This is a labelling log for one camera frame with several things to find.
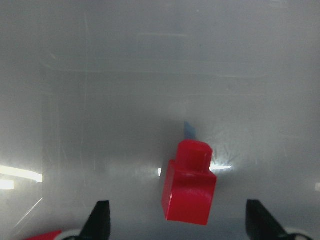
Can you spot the clear plastic storage box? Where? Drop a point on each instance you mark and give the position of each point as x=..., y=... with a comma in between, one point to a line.
x=96, y=95

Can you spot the red block in box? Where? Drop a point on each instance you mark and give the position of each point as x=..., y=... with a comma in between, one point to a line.
x=46, y=236

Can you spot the red block with stud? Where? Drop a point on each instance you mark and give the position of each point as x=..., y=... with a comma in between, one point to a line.
x=189, y=185

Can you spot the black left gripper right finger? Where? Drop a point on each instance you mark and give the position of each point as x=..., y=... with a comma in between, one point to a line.
x=261, y=225

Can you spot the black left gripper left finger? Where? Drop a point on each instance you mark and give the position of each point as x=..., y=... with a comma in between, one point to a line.
x=98, y=225

